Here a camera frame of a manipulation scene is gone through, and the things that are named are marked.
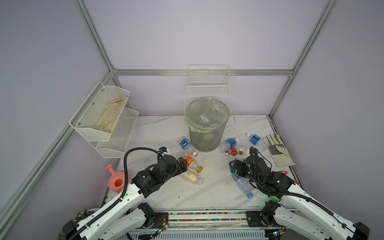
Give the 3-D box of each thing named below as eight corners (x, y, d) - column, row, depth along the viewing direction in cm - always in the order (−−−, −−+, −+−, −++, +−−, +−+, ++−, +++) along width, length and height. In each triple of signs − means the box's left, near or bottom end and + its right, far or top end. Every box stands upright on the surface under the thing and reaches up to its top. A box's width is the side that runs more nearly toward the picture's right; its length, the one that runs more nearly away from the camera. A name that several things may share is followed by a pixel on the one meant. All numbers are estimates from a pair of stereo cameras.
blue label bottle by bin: (179, 145, 103) (178, 142, 99) (184, 140, 106) (184, 136, 102) (194, 157, 97) (194, 154, 93) (200, 151, 100) (200, 148, 96)
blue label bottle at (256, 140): (243, 141, 108) (245, 136, 103) (247, 135, 111) (249, 130, 107) (265, 152, 102) (268, 147, 97) (268, 145, 105) (271, 140, 101)
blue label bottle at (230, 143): (222, 155, 97) (223, 152, 94) (216, 148, 101) (217, 145, 98) (240, 144, 103) (241, 141, 100) (233, 138, 107) (234, 134, 104)
